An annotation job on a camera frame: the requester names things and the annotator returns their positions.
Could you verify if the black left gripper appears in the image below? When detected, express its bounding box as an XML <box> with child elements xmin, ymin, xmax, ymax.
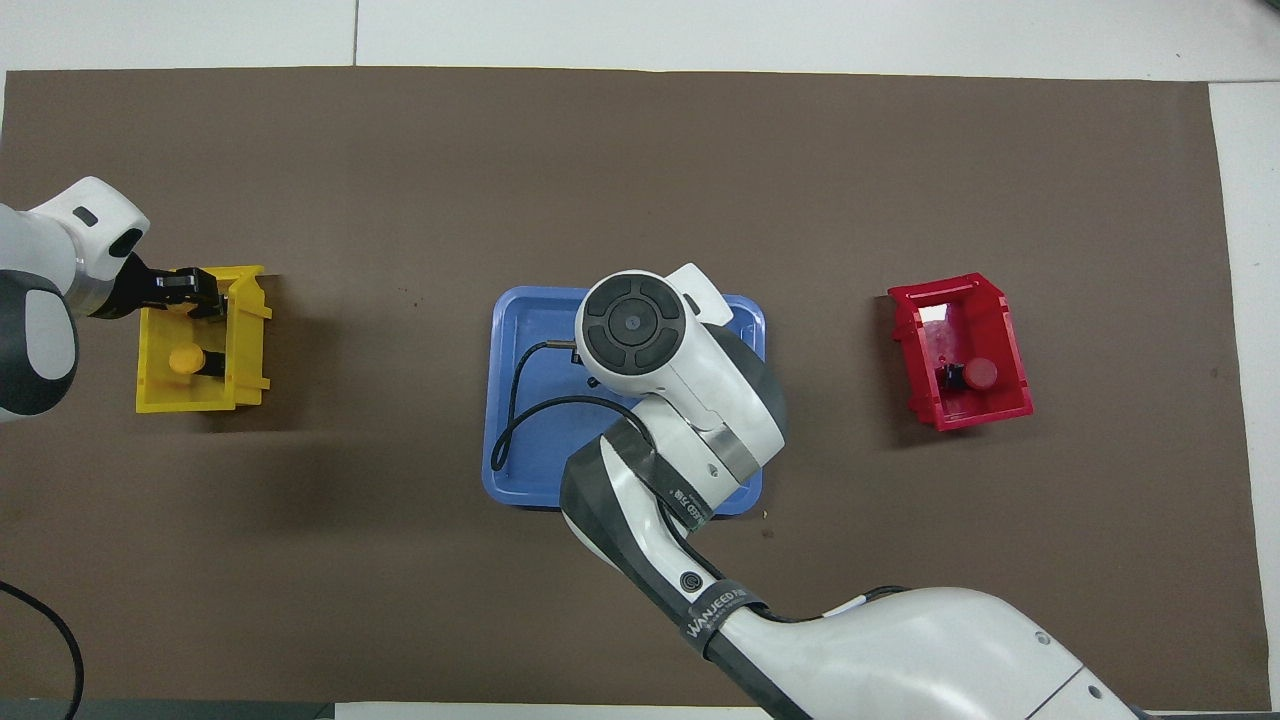
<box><xmin>100</xmin><ymin>252</ymin><xmax>228</xmax><ymax>322</ymax></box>

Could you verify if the yellow push button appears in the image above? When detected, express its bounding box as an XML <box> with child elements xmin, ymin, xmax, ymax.
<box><xmin>168</xmin><ymin>343</ymin><xmax>227</xmax><ymax>379</ymax></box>

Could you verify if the red push button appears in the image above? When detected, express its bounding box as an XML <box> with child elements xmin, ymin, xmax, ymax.
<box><xmin>938</xmin><ymin>356</ymin><xmax>1000</xmax><ymax>393</ymax></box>

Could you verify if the blue plastic tray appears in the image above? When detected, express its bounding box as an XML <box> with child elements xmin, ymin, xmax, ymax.
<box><xmin>481</xmin><ymin>286</ymin><xmax>767</xmax><ymax>517</ymax></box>

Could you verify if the yellow storage bin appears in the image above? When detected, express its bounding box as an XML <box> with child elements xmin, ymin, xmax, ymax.
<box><xmin>136</xmin><ymin>264</ymin><xmax>274</xmax><ymax>415</ymax></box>

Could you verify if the brown table mat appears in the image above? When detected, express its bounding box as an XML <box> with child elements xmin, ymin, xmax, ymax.
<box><xmin>0</xmin><ymin>66</ymin><xmax>1272</xmax><ymax>712</ymax></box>

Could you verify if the red storage bin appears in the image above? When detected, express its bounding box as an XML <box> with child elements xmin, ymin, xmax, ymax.
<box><xmin>887</xmin><ymin>272</ymin><xmax>1035</xmax><ymax>433</ymax></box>

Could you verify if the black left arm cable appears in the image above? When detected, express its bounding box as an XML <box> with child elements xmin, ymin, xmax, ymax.
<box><xmin>0</xmin><ymin>579</ymin><xmax>87</xmax><ymax>720</ymax></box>

